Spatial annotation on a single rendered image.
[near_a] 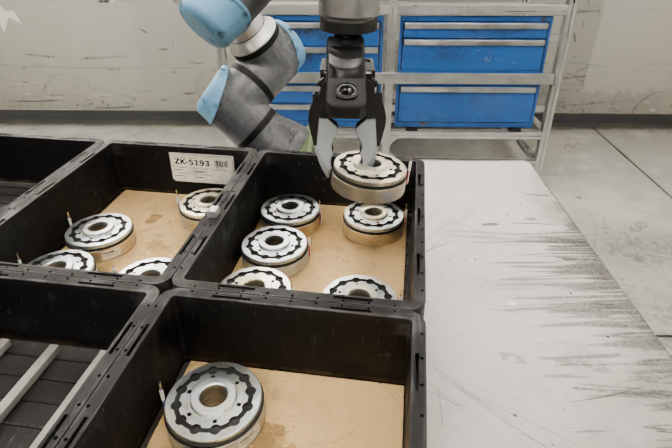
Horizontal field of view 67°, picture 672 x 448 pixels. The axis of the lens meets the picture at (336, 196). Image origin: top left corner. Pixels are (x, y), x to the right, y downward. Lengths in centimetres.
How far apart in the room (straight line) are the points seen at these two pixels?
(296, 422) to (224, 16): 46
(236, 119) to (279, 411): 66
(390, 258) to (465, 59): 195
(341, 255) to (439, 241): 34
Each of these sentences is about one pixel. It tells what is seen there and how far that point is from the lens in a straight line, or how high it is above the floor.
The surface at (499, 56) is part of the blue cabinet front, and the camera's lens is 271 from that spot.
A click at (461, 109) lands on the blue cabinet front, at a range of 275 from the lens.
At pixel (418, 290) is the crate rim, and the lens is 61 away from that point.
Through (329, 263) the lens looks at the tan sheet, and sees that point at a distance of 81.
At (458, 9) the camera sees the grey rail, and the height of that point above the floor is 91.
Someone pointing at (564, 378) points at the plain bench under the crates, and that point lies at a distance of 88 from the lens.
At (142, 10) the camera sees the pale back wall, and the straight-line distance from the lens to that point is 367.
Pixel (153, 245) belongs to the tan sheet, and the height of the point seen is 83.
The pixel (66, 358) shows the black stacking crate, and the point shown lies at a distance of 74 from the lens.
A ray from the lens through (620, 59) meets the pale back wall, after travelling 392.
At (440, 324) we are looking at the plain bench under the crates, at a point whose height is 70.
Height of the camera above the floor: 131
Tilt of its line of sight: 29 degrees down
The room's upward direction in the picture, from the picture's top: straight up
